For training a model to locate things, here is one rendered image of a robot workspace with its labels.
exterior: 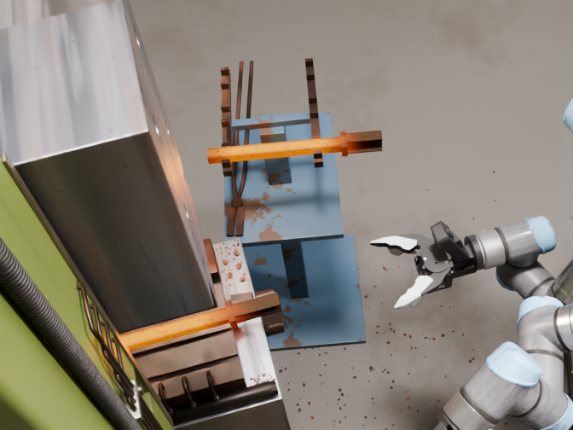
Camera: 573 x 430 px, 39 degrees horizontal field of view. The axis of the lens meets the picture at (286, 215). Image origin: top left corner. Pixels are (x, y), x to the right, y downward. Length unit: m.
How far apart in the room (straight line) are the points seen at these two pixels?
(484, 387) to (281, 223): 0.92
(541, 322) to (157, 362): 0.70
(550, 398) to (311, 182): 0.99
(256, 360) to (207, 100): 1.79
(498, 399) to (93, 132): 0.74
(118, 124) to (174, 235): 0.20
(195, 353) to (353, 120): 1.72
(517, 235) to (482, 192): 1.30
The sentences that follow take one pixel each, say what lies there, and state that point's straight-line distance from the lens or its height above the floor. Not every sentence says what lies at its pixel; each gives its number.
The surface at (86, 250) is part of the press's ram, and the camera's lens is 0.99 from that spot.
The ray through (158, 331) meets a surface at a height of 1.01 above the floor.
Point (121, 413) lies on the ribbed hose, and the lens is 0.96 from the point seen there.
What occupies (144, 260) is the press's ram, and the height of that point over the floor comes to 1.53.
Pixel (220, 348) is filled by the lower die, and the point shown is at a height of 0.99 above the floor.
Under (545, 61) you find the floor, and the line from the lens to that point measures 3.36.
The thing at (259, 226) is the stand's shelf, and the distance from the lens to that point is 2.05.
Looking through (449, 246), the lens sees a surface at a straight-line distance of 1.55.
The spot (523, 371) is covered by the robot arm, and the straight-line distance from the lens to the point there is 1.27.
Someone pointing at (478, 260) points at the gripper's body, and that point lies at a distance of 1.61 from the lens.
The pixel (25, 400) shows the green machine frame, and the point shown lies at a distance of 0.70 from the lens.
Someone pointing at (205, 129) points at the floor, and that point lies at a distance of 3.15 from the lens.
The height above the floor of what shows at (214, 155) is 0.94.
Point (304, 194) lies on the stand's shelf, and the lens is 2.09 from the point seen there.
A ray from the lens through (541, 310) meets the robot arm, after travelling 1.42.
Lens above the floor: 2.39
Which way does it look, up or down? 56 degrees down
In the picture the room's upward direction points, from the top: 9 degrees counter-clockwise
